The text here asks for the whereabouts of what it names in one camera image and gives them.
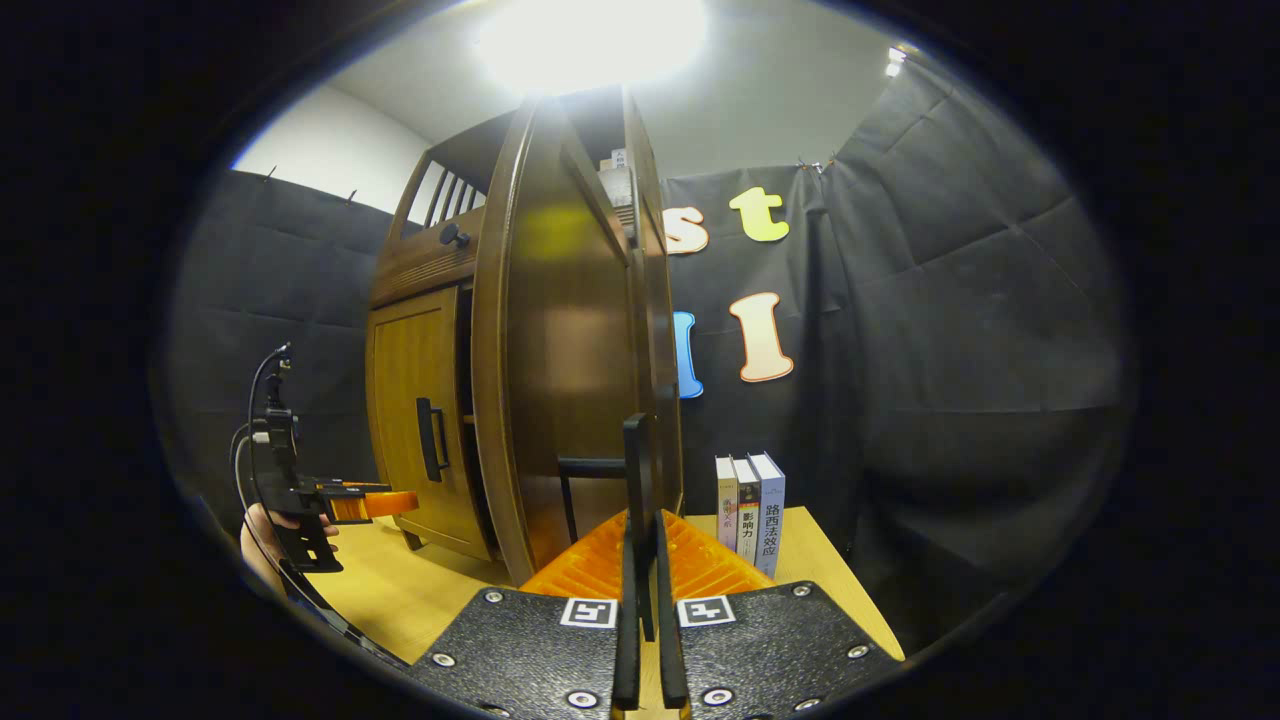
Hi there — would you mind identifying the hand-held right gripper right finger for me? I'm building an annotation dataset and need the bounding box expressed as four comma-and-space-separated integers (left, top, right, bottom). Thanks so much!
655, 508, 906, 720

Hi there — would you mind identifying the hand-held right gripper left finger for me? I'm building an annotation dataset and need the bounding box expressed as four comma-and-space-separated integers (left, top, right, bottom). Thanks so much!
400, 508, 643, 720

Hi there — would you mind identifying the black door handle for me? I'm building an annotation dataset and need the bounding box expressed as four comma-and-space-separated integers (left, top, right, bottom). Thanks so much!
417, 397, 451, 483
558, 414, 657, 643

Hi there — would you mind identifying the wooden shoe cabinet door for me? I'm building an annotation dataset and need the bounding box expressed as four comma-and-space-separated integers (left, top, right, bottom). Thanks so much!
472, 88, 691, 588
366, 285, 496, 561

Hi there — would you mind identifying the wooden double-door shoe cabinet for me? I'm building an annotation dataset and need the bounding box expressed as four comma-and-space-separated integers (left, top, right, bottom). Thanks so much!
365, 85, 691, 588

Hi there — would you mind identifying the grey spine book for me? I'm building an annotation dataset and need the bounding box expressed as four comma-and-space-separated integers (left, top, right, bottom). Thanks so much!
748, 452, 787, 581

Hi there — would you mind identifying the white spine book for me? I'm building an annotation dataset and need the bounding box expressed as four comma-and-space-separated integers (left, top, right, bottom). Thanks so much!
716, 456, 739, 553

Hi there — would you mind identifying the wooden ribbed drawer front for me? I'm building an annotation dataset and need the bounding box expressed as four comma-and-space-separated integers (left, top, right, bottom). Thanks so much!
370, 205, 483, 309

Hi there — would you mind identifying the black backdrop cloth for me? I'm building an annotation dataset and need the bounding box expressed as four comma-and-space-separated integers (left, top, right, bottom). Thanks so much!
150, 50, 1136, 661

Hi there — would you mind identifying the large ceiling light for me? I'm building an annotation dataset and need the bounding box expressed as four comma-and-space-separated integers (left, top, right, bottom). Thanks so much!
478, 0, 709, 96

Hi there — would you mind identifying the black cable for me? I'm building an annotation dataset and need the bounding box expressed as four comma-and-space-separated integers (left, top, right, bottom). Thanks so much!
232, 343, 411, 669

